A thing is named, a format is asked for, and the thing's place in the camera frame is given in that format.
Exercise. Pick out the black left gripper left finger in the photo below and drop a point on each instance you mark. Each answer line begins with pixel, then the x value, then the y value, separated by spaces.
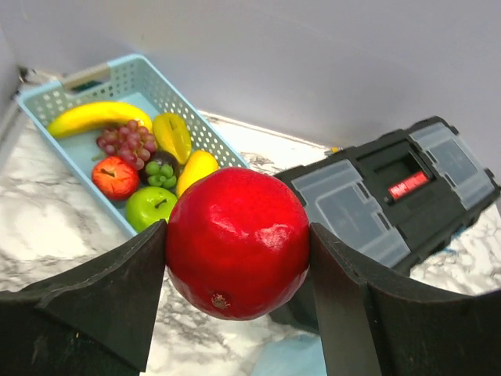
pixel 96 317

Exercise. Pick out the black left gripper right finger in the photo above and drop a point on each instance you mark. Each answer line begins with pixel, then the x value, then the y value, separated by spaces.
pixel 374 321

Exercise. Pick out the light blue plastic bag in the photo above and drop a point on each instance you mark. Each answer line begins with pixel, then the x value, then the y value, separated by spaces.
pixel 300 355

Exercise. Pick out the green fake apple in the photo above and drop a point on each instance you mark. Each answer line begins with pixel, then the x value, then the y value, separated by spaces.
pixel 149 205

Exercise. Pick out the red fake fruit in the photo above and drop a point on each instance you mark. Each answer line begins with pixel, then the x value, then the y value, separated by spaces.
pixel 116 179

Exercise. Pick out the dark purple fake mangosteen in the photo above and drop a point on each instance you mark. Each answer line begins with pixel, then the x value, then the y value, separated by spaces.
pixel 161 170

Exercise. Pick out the red fake grapes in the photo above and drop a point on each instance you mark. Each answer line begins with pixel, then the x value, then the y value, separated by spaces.
pixel 132 142

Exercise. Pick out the yellow fake mango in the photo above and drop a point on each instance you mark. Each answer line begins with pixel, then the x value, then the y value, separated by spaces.
pixel 199 165

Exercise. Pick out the yellow fake banana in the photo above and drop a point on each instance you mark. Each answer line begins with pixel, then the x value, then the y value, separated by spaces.
pixel 91 116

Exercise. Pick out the black plastic toolbox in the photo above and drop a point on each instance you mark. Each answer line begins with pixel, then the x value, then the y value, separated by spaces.
pixel 399 198

